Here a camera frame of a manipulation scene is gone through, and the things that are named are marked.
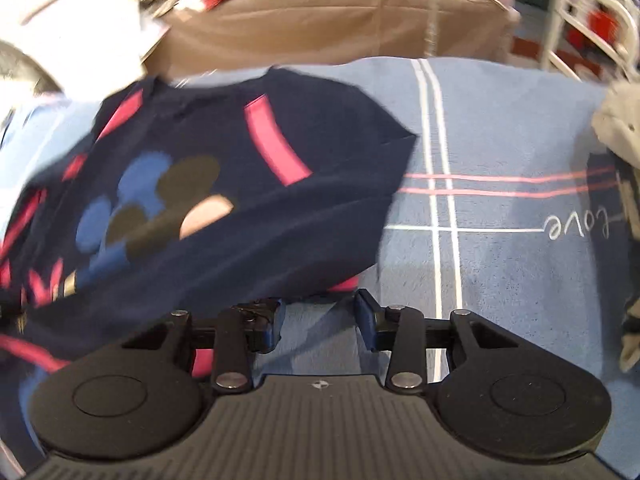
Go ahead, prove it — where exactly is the white cloth pile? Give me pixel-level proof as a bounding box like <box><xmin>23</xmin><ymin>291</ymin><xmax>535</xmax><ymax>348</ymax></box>
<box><xmin>0</xmin><ymin>0</ymin><xmax>168</xmax><ymax>97</ymax></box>

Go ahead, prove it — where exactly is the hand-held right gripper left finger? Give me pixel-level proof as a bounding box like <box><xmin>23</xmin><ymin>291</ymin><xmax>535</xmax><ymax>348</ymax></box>
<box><xmin>120</xmin><ymin>297</ymin><xmax>287</xmax><ymax>393</ymax></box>

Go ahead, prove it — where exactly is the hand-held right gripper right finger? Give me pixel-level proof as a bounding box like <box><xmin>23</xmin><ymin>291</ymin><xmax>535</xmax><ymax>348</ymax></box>
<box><xmin>354</xmin><ymin>288</ymin><xmax>521</xmax><ymax>392</ymax></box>

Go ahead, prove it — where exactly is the white metal rack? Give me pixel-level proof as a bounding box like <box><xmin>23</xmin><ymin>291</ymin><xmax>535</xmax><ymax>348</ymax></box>
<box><xmin>542</xmin><ymin>0</ymin><xmax>640</xmax><ymax>83</ymax></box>

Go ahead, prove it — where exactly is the blue striped blanket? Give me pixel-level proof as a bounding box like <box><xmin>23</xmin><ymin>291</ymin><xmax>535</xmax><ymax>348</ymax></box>
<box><xmin>0</xmin><ymin>57</ymin><xmax>640</xmax><ymax>463</ymax></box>

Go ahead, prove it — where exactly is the beige bed cover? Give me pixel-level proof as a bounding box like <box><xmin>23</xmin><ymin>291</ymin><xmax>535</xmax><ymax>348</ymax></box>
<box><xmin>142</xmin><ymin>0</ymin><xmax>521</xmax><ymax>81</ymax></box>

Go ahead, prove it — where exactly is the red item on rack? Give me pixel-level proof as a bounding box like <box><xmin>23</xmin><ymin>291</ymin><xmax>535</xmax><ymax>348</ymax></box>
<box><xmin>586</xmin><ymin>6</ymin><xmax>628</xmax><ymax>43</ymax></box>

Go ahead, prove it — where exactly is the navy shirt with pink stripes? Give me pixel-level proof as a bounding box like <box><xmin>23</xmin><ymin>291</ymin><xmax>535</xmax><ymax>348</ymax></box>
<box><xmin>0</xmin><ymin>67</ymin><xmax>418</xmax><ymax>381</ymax></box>

